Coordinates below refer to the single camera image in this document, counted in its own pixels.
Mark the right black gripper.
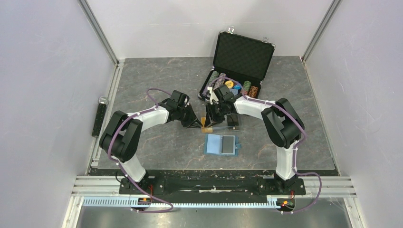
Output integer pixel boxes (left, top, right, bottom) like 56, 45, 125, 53
205, 102, 227, 127

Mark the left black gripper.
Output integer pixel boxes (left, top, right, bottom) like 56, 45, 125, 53
177, 104, 203, 129

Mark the clear plastic card box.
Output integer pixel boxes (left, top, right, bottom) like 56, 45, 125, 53
201, 117, 240, 133

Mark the dark card stack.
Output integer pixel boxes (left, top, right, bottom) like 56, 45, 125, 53
226, 114, 240, 131

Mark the blue card holder wallet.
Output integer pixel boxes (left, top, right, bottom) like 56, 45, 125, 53
203, 133, 242, 156

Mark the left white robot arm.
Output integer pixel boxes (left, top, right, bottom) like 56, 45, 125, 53
99, 90, 202, 194

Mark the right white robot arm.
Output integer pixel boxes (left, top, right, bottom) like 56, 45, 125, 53
204, 85, 306, 194

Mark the blue playing card deck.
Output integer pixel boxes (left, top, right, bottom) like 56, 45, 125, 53
230, 88, 239, 95

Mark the pink grey chip row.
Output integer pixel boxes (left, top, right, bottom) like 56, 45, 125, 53
214, 73, 226, 88

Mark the yellow dealer button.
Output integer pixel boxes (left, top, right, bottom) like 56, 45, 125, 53
224, 80, 234, 89

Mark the blue dealer button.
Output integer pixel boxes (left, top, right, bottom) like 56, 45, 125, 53
233, 83, 242, 90

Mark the purple green chip row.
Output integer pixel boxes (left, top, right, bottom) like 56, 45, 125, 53
202, 71, 220, 95

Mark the green red chip row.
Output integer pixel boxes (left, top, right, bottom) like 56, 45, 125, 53
242, 80, 251, 94

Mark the orange brown chip row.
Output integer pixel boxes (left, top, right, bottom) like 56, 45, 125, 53
248, 86, 259, 98

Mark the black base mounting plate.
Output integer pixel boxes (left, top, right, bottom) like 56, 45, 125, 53
138, 170, 306, 203

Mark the black poker chip case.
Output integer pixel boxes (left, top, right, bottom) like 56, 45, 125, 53
198, 26, 275, 102

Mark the black microphone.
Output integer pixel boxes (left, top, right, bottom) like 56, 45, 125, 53
91, 96, 109, 137

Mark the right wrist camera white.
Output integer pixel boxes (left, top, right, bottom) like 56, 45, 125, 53
209, 90, 219, 104

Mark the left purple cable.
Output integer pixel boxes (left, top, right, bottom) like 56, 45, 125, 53
107, 88, 174, 214

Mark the purple cable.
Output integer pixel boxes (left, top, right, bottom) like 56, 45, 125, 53
107, 88, 174, 214
203, 77, 322, 214

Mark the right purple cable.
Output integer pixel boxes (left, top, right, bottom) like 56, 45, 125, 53
203, 77, 322, 214

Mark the white slotted cable duct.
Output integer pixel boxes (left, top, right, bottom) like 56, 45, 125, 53
82, 196, 295, 209

